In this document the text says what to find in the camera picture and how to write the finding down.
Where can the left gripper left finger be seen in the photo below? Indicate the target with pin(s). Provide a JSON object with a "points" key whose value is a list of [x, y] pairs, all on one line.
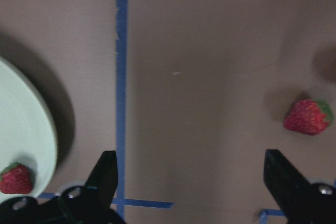
{"points": [[103, 178]]}

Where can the light green plate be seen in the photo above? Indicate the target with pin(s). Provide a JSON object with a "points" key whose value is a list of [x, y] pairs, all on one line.
{"points": [[28, 132]]}

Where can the red strawberry two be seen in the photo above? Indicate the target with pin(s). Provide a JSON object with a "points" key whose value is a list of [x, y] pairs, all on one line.
{"points": [[15, 179]]}

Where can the red strawberry one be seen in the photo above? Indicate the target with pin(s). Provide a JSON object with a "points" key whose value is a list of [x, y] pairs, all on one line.
{"points": [[309, 117]]}

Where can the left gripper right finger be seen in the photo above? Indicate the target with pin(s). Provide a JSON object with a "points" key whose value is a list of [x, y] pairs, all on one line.
{"points": [[284, 182]]}

